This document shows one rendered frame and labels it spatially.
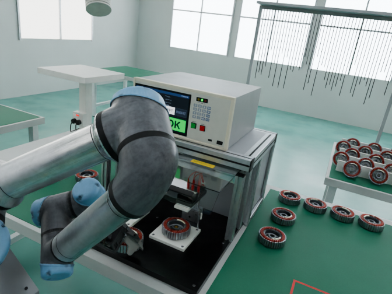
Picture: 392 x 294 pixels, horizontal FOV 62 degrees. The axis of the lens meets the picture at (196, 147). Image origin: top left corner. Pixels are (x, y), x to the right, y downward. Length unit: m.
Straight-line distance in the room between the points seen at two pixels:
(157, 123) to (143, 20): 8.33
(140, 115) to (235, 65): 7.20
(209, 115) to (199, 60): 6.93
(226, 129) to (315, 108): 6.35
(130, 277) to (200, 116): 0.62
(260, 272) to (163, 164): 0.77
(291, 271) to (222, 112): 0.63
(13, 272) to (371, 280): 1.19
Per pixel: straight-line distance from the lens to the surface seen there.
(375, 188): 2.28
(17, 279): 1.04
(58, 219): 0.91
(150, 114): 0.63
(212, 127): 1.23
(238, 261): 1.28
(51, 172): 0.74
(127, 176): 0.60
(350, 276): 1.41
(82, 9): 7.49
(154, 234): 1.29
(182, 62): 8.34
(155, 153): 0.58
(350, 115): 7.50
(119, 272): 1.19
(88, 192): 0.88
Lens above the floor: 1.54
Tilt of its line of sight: 20 degrees down
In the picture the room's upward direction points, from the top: 7 degrees clockwise
